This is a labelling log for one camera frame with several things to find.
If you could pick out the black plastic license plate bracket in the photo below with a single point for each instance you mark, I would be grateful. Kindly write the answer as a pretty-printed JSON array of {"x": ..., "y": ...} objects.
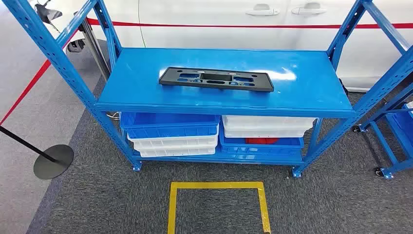
[{"x": 258, "y": 84}]

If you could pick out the blue metal shelf rack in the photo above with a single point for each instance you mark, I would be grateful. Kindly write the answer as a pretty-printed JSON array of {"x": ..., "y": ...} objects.
[{"x": 145, "y": 84}]

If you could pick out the white plastic bin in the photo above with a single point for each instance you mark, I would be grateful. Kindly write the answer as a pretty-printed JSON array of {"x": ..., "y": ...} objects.
[
  {"x": 177, "y": 152},
  {"x": 174, "y": 142},
  {"x": 264, "y": 124}
]

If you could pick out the blue plastic bin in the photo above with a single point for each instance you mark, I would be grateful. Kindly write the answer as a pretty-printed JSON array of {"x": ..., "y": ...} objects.
[
  {"x": 258, "y": 148},
  {"x": 161, "y": 121}
]

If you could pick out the red item in bin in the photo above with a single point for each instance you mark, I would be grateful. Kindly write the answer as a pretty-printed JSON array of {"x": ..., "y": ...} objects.
[{"x": 261, "y": 140}]

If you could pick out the white car with red stripe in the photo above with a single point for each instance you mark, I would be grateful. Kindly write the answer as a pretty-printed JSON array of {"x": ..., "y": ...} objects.
[{"x": 226, "y": 35}]

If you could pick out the grey metal stand bar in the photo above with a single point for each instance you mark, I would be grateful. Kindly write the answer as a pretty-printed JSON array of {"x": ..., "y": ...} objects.
[{"x": 94, "y": 48}]

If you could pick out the black stanchion with round base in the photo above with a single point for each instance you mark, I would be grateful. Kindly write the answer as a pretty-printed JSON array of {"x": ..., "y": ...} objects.
[{"x": 53, "y": 161}]

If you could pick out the red barrier belt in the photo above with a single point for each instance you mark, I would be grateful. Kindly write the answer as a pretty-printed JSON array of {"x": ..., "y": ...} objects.
[{"x": 29, "y": 85}]

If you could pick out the blue wheeled rack cart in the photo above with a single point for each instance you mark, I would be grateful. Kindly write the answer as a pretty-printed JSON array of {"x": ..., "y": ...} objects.
[{"x": 406, "y": 129}]

